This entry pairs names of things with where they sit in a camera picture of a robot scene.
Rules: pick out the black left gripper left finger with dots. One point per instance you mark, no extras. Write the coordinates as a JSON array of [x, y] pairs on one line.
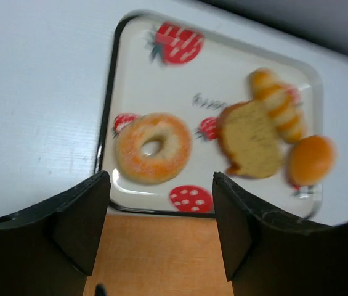
[[50, 247]]

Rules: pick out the striped croissant bread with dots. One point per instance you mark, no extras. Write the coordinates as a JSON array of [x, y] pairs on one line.
[[280, 101]]

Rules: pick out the bread slice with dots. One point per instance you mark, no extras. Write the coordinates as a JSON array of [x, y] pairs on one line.
[[248, 140]]

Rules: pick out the round orange bun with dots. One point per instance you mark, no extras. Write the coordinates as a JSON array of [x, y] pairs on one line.
[[310, 160]]

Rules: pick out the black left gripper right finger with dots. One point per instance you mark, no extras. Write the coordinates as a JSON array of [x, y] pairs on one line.
[[268, 251]]

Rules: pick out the white strawberry print tray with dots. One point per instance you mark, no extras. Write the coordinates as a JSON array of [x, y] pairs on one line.
[[159, 64]]

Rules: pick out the orange cloth placemat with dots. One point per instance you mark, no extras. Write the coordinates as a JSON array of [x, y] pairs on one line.
[[144, 255]]

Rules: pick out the sugared ring donut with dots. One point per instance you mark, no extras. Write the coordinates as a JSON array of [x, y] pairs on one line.
[[153, 148]]

